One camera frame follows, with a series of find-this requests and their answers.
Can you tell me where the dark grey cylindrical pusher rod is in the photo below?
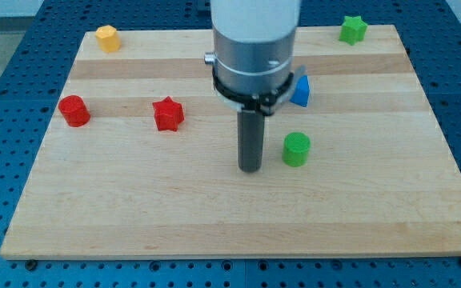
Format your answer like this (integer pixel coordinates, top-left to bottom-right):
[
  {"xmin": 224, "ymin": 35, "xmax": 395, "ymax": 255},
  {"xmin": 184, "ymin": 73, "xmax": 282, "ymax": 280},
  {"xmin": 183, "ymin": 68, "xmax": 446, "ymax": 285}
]
[{"xmin": 237, "ymin": 110, "xmax": 265, "ymax": 173}]

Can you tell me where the green cylinder block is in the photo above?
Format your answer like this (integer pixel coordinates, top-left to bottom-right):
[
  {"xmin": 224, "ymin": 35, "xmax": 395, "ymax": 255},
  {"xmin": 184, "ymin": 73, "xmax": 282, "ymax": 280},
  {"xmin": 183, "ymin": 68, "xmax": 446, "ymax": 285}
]
[{"xmin": 282, "ymin": 132, "xmax": 311, "ymax": 167}]

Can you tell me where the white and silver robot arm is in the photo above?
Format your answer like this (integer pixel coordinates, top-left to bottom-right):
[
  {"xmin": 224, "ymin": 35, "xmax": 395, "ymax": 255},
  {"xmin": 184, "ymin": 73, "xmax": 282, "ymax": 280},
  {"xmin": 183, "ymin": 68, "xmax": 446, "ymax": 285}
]
[{"xmin": 204, "ymin": 0, "xmax": 305, "ymax": 173}]

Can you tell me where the light wooden board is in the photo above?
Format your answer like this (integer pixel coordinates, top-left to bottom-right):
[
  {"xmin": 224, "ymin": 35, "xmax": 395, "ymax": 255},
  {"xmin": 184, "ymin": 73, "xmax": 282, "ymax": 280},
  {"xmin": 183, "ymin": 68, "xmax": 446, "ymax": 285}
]
[{"xmin": 0, "ymin": 25, "xmax": 461, "ymax": 260}]

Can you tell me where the blue block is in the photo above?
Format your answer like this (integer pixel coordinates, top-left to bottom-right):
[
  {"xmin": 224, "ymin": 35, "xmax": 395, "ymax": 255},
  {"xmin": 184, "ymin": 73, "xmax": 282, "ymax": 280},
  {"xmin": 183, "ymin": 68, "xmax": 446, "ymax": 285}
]
[{"xmin": 290, "ymin": 75, "xmax": 311, "ymax": 107}]

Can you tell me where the red star block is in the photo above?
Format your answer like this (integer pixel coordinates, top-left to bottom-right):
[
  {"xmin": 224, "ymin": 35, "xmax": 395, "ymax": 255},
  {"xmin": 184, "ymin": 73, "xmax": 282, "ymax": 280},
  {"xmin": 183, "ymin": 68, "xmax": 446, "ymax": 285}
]
[{"xmin": 152, "ymin": 96, "xmax": 184, "ymax": 131}]

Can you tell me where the green star block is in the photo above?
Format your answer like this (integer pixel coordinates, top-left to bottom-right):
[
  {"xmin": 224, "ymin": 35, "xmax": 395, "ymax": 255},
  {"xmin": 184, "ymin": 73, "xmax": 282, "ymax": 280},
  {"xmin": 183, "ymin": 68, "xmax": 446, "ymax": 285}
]
[{"xmin": 339, "ymin": 16, "xmax": 368, "ymax": 46}]

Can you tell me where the yellow hexagon block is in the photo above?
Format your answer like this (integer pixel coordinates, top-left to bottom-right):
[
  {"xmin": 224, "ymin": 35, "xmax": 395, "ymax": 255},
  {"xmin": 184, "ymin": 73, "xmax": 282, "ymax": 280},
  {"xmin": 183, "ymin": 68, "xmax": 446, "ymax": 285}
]
[{"xmin": 95, "ymin": 25, "xmax": 121, "ymax": 53}]

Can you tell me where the red cylinder block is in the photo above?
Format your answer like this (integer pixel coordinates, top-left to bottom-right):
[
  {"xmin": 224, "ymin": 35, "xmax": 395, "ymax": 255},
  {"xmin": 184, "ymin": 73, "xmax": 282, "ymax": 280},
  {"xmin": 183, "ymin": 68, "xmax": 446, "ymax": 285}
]
[{"xmin": 58, "ymin": 95, "xmax": 90, "ymax": 127}]

